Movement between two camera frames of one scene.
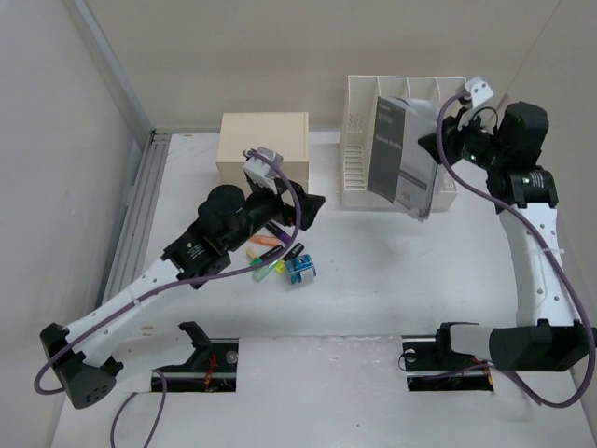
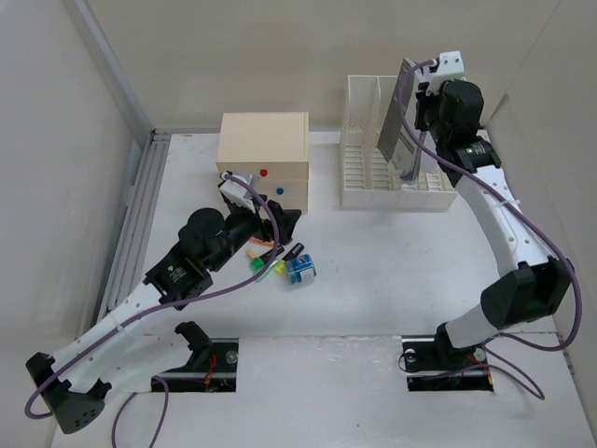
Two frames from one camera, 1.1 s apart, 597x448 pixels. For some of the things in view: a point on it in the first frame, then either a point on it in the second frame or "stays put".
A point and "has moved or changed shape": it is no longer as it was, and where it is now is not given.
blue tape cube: [300, 269] stays put
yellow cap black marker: [281, 265] stays put
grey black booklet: [401, 170] has moved or changed shape
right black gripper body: [469, 142] to [427, 110]
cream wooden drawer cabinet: [287, 132] stays put
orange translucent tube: [266, 241] stays put
